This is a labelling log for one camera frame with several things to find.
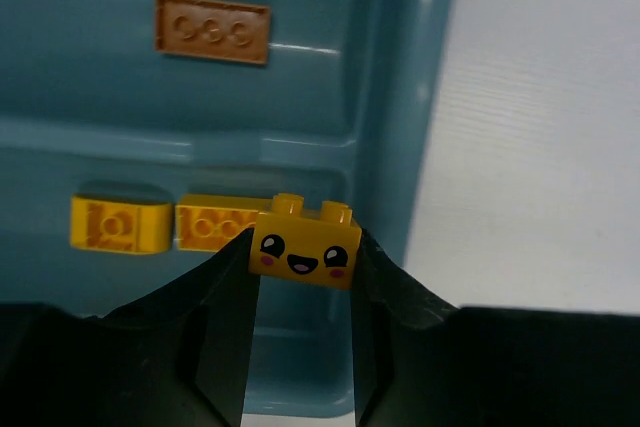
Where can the yellow smiley face lego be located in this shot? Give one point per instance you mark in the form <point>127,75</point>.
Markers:
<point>317,247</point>

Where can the yellow striped lego piece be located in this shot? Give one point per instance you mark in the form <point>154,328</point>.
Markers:
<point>120,227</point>

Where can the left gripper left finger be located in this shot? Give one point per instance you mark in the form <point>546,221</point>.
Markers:
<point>178,356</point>

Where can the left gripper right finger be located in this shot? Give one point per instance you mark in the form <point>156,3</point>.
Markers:
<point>420,361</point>

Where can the orange brown lego brick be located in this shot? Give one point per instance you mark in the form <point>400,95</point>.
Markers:
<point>213,29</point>

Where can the long yellow lego brick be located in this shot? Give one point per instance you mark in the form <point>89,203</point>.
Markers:
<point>206,223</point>

